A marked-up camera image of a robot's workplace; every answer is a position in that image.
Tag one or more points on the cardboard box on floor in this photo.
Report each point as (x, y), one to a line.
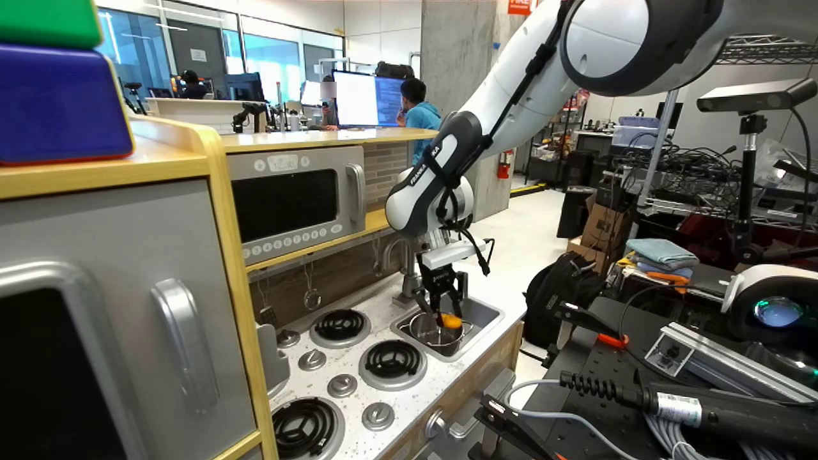
(605, 227)

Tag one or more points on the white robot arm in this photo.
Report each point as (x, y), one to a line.
(605, 46)

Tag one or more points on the red fire extinguisher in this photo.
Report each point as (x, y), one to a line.
(503, 166)

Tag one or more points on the grey toy oven door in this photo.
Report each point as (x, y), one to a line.
(111, 341)

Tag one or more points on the green plastic bin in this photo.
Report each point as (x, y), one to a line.
(67, 24)

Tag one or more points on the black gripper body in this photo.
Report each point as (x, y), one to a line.
(434, 263)

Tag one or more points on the blue plastic bin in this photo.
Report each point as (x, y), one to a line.
(58, 106)

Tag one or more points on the aluminium extrusion rail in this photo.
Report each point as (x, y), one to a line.
(681, 351)

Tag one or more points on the wooden toy kitchen set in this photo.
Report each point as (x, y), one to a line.
(213, 297)

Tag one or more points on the front right stove burner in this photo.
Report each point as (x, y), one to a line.
(392, 365)

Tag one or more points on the toy microwave oven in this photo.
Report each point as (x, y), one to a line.
(292, 200)

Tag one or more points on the front left stove burner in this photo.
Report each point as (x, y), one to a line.
(308, 430)

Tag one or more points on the black backpack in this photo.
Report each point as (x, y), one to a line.
(566, 278)

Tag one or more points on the person in blue shirt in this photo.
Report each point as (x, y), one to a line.
(417, 110)

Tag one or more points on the grey toy sink basin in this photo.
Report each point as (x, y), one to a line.
(474, 322)

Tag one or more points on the black handle tool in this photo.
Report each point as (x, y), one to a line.
(728, 415)

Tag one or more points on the stove burner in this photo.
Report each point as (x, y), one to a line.
(392, 365)
(337, 328)
(308, 430)

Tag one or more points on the steel pot in sink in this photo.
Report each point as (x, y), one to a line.
(426, 331)

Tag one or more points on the rear left stove burner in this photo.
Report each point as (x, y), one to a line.
(337, 328)

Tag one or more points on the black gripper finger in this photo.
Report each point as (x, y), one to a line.
(460, 291)
(434, 300)

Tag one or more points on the orange toy food piece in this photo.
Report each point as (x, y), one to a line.
(451, 326)

